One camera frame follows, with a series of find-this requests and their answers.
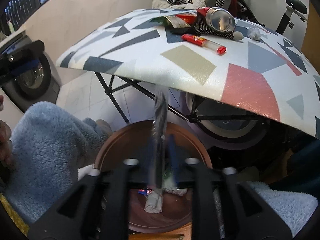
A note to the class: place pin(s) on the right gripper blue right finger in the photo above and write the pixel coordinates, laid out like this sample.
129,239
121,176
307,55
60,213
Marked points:
173,159

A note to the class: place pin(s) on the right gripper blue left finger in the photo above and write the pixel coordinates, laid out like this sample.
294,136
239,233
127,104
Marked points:
153,163

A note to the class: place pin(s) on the red transparent candy tube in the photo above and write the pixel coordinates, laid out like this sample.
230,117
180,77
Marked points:
202,42

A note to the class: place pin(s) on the green snack wrapper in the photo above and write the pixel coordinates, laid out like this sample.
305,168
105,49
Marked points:
173,23

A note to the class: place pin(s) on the black white dotted glove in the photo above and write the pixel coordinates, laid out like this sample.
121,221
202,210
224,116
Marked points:
200,27

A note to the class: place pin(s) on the red cigarette box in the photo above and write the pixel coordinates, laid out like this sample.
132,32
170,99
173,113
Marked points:
188,18

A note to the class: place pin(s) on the clear plastic wrap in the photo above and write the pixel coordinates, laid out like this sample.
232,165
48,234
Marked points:
254,34

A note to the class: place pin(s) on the brown round trash bin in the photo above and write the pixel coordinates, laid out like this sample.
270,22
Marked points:
131,142

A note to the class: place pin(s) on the person's left hand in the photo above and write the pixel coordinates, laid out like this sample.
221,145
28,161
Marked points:
6,144

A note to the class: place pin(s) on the grey washing machine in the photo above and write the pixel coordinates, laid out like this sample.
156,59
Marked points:
35,85

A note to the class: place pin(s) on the crumpled grey tissue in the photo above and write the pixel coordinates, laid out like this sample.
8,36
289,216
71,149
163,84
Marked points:
154,202

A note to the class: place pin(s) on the blue fluffy sleeve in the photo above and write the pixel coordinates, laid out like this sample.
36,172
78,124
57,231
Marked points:
49,146

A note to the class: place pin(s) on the geometric patterned folding table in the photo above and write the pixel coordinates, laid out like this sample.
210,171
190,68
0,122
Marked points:
270,77

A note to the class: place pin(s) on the white round pebble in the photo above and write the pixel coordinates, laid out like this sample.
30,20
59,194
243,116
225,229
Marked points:
238,36

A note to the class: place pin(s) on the white fluffy sleeve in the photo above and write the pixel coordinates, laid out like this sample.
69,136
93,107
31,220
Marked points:
294,208

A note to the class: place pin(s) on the black exercise bike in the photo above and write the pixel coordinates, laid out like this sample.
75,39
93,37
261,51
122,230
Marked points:
280,7

